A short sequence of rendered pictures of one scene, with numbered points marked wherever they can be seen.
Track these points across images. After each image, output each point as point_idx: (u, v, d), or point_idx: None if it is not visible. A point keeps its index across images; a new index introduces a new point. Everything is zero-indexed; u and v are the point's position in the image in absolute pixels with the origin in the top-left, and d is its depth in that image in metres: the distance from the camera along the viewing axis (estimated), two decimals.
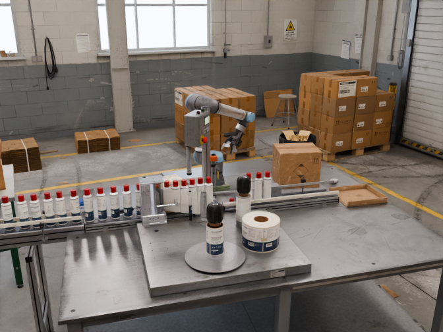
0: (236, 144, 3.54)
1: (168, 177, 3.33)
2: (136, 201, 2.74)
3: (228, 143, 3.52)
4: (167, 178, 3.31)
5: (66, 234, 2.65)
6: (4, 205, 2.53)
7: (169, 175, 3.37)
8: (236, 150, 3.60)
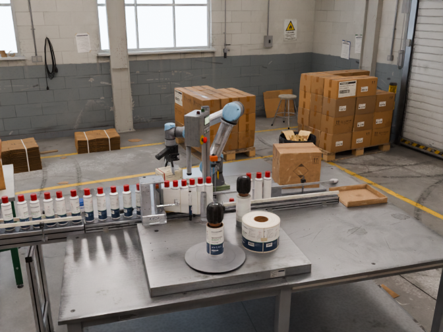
0: (177, 158, 3.29)
1: (167, 168, 3.30)
2: (136, 201, 2.74)
3: (175, 164, 3.24)
4: (166, 169, 3.28)
5: (66, 234, 2.65)
6: (4, 205, 2.53)
7: (168, 166, 3.34)
8: None
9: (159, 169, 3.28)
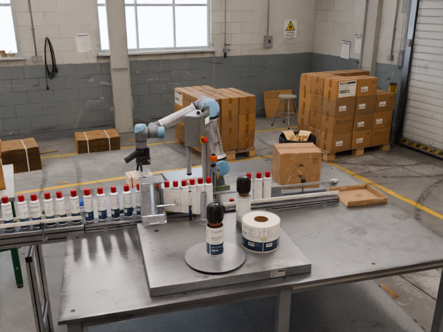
0: (148, 162, 3.06)
1: (138, 172, 3.08)
2: (136, 201, 2.74)
3: (144, 168, 3.02)
4: (136, 173, 3.06)
5: (66, 234, 2.65)
6: (4, 205, 2.53)
7: None
8: (143, 165, 3.12)
9: (128, 173, 3.07)
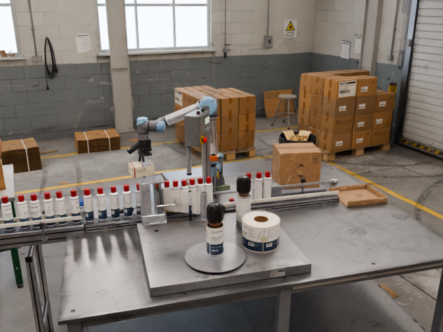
0: (149, 153, 3.23)
1: (140, 163, 3.26)
2: (136, 201, 2.74)
3: (146, 159, 3.19)
4: (138, 164, 3.24)
5: (66, 234, 2.65)
6: (4, 205, 2.53)
7: None
8: (145, 157, 3.29)
9: (131, 163, 3.24)
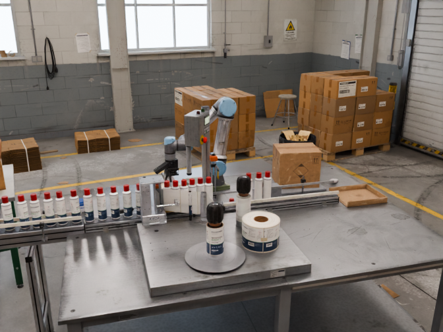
0: (176, 173, 3.18)
1: None
2: (136, 201, 2.74)
3: (173, 179, 3.14)
4: None
5: (66, 234, 2.65)
6: (4, 205, 2.53)
7: None
8: None
9: None
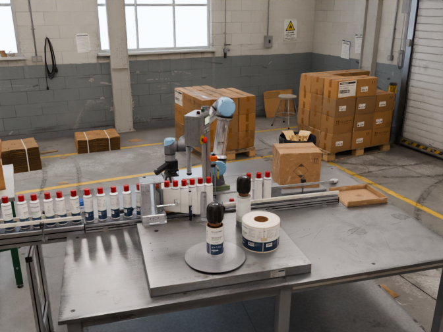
0: (177, 174, 3.18)
1: None
2: (136, 201, 2.74)
3: (173, 180, 3.14)
4: None
5: (66, 234, 2.65)
6: (4, 205, 2.53)
7: None
8: (171, 176, 3.24)
9: None
